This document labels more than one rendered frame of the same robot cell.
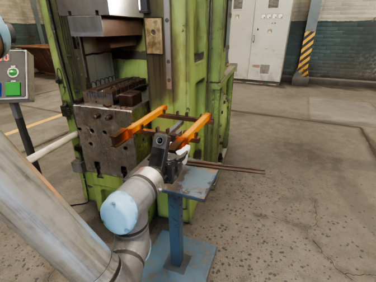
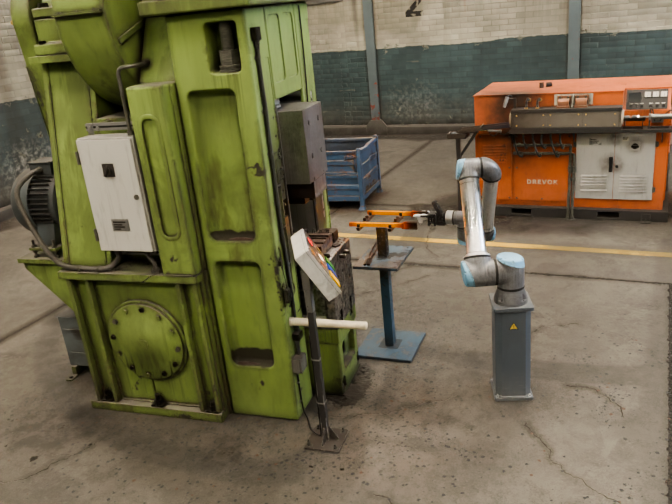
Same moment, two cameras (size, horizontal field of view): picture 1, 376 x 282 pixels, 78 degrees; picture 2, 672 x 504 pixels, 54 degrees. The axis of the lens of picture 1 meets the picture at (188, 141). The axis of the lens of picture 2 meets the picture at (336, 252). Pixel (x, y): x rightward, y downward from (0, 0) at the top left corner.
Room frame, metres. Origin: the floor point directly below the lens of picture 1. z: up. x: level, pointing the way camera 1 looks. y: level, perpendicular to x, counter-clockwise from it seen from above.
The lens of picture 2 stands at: (1.09, 4.17, 2.28)
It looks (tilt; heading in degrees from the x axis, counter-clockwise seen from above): 21 degrees down; 273
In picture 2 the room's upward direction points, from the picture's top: 6 degrees counter-clockwise
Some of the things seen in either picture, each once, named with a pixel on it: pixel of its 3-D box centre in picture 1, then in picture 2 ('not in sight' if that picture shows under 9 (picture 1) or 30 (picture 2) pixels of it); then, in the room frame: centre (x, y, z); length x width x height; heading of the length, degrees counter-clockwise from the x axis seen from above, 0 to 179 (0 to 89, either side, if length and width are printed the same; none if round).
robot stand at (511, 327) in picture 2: not in sight; (511, 346); (0.29, 0.73, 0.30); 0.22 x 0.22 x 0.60; 86
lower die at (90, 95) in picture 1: (117, 88); (293, 243); (1.51, 0.46, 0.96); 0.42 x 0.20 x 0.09; 163
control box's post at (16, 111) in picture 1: (30, 153); (316, 355); (1.40, 1.07, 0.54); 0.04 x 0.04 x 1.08; 73
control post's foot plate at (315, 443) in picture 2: not in sight; (325, 433); (1.40, 1.08, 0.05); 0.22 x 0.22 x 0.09; 73
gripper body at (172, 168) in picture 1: (161, 170); (437, 218); (0.61, 0.08, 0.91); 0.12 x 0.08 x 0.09; 158
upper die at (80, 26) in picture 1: (109, 26); (286, 185); (1.51, 0.46, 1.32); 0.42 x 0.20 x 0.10; 163
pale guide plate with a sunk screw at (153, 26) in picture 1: (154, 36); not in sight; (1.34, 0.18, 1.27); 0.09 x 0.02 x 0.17; 73
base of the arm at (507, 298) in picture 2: not in sight; (510, 292); (0.29, 0.73, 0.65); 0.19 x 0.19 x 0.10
